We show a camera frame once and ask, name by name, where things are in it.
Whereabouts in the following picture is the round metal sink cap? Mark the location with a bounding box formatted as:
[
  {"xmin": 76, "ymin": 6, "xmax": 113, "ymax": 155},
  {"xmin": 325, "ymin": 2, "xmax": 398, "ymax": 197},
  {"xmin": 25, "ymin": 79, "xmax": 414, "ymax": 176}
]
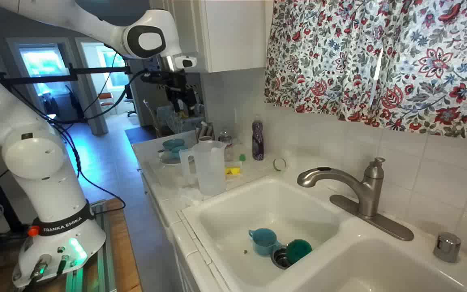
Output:
[{"xmin": 432, "ymin": 233, "xmax": 460, "ymax": 263}]

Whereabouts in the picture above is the white double kitchen sink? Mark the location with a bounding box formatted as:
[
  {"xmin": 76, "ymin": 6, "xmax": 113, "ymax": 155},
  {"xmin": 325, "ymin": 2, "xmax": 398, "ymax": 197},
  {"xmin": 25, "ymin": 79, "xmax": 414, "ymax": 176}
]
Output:
[{"xmin": 183, "ymin": 179, "xmax": 467, "ymax": 292}]

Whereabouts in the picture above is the green plastic bowl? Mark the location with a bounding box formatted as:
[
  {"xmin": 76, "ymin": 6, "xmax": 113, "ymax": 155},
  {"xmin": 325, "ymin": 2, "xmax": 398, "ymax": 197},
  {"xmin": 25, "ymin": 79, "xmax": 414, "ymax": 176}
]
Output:
[{"xmin": 285, "ymin": 239, "xmax": 311, "ymax": 265}]

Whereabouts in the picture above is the teal dish on counter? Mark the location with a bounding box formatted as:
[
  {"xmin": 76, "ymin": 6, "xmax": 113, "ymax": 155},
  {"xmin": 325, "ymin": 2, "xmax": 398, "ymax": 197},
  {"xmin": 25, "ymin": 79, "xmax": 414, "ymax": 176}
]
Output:
[{"xmin": 158, "ymin": 139, "xmax": 184, "ymax": 165}]

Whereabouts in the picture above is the small glass jar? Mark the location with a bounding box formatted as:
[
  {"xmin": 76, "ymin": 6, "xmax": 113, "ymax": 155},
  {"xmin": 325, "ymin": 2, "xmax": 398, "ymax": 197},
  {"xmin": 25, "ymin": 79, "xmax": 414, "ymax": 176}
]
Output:
[{"xmin": 217, "ymin": 132, "xmax": 233, "ymax": 163}]

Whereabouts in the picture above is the teal plastic cup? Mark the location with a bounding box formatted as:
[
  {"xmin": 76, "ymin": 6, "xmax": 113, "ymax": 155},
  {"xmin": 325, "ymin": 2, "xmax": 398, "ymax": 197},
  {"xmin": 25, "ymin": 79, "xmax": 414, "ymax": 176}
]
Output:
[{"xmin": 247, "ymin": 229, "xmax": 277, "ymax": 257}]

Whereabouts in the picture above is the dark purple bottle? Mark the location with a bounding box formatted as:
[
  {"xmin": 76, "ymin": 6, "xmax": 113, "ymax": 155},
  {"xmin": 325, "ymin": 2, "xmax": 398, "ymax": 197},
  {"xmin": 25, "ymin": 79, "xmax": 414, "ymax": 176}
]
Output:
[{"xmin": 251, "ymin": 121, "xmax": 264, "ymax": 161}]

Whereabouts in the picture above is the floral curtain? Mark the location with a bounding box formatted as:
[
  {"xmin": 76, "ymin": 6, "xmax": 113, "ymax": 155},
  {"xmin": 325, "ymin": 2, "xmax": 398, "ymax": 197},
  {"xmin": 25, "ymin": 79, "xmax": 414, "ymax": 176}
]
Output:
[{"xmin": 264, "ymin": 0, "xmax": 467, "ymax": 140}]

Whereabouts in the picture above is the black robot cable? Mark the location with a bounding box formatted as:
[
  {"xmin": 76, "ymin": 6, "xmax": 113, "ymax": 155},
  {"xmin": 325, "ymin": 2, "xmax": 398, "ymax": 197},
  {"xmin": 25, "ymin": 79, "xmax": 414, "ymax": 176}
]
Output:
[{"xmin": 48, "ymin": 67, "xmax": 149, "ymax": 216}]

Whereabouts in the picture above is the brushed metal faucet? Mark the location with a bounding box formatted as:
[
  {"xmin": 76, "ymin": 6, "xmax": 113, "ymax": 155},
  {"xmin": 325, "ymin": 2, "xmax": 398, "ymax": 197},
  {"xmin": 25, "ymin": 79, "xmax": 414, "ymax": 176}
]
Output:
[{"xmin": 296, "ymin": 158, "xmax": 413, "ymax": 242}]

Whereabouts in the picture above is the yellow sponge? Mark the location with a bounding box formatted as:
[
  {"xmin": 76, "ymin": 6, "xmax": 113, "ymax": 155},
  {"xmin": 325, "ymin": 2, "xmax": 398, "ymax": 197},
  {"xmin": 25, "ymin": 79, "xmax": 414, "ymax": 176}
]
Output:
[{"xmin": 225, "ymin": 168, "xmax": 241, "ymax": 178}]

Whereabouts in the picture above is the white upper cabinet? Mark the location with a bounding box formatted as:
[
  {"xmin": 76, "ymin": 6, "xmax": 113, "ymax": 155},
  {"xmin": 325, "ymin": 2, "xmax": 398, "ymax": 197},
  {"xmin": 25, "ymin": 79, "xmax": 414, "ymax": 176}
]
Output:
[{"xmin": 163, "ymin": 0, "xmax": 273, "ymax": 75}]

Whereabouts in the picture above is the clear plastic measuring pitcher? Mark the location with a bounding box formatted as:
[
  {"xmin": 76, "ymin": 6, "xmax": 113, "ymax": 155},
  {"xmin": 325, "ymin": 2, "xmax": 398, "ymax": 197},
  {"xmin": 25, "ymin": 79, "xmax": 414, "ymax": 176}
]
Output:
[{"xmin": 179, "ymin": 142, "xmax": 225, "ymax": 197}]

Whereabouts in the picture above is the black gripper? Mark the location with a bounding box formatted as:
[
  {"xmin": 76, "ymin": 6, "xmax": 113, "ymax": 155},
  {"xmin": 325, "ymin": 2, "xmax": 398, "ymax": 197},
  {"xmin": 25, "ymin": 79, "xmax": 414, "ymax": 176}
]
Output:
[{"xmin": 160, "ymin": 72, "xmax": 197, "ymax": 116}]

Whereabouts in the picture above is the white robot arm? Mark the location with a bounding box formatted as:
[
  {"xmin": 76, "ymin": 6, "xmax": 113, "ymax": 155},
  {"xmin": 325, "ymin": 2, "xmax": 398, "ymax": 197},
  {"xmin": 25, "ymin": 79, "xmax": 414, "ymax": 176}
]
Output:
[{"xmin": 0, "ymin": 0, "xmax": 196, "ymax": 289}]

